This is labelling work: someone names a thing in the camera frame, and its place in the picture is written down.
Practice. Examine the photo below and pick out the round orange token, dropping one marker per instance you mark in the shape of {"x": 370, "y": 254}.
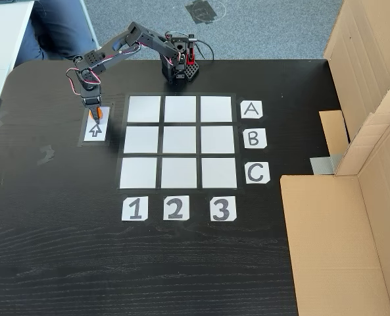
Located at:
{"x": 101, "y": 113}

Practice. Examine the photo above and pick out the white nine-square grid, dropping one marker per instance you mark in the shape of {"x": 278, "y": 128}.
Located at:
{"x": 179, "y": 141}

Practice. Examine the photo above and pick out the white arrow paper sheet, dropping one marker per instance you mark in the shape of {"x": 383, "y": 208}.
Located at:
{"x": 96, "y": 133}

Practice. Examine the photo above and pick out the clear tape scraps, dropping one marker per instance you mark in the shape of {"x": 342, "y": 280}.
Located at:
{"x": 46, "y": 154}

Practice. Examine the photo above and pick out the person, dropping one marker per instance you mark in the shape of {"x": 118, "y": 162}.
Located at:
{"x": 56, "y": 26}

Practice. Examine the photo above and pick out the white desk leg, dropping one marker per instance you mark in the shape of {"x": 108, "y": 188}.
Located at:
{"x": 87, "y": 16}

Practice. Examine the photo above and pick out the clear tape scrap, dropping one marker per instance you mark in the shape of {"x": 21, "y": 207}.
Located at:
{"x": 1, "y": 119}

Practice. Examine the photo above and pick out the white desk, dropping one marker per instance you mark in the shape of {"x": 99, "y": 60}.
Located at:
{"x": 4, "y": 39}

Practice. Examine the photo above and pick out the paper sheet number 1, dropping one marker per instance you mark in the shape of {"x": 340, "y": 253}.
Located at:
{"x": 135, "y": 209}

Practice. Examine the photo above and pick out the red black bar clamp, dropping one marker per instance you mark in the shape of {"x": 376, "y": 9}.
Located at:
{"x": 190, "y": 59}

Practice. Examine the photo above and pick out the paper sheet number 2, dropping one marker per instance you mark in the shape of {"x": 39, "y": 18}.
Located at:
{"x": 176, "y": 208}

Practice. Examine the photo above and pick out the black floor tape patch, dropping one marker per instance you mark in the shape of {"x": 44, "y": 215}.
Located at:
{"x": 203, "y": 11}

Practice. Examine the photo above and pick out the paper sheet letter A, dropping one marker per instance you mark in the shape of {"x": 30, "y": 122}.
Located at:
{"x": 251, "y": 109}

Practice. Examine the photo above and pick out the paper sheet number 3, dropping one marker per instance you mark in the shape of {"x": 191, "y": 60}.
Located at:
{"x": 223, "y": 209}

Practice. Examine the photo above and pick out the paper sheet letter B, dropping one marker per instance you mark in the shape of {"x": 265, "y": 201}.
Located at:
{"x": 254, "y": 138}

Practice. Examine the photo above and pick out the paper sheet letter C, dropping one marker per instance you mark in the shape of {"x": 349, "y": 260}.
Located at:
{"x": 257, "y": 173}

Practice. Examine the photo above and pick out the grey tape strip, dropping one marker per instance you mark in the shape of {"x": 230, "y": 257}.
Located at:
{"x": 324, "y": 164}

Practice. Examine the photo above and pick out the brown cardboard box panel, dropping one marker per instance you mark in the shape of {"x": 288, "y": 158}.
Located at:
{"x": 369, "y": 49}
{"x": 332, "y": 247}

